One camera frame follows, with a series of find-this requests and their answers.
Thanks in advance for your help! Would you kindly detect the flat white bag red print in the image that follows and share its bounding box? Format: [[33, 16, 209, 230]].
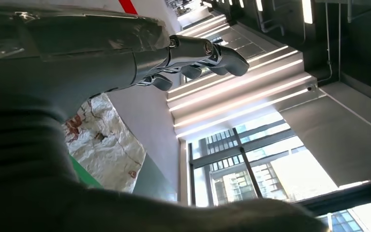
[[62, 93, 147, 194]]

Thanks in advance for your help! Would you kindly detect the dark window frame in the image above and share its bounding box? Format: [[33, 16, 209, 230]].
[[188, 119, 371, 232]]

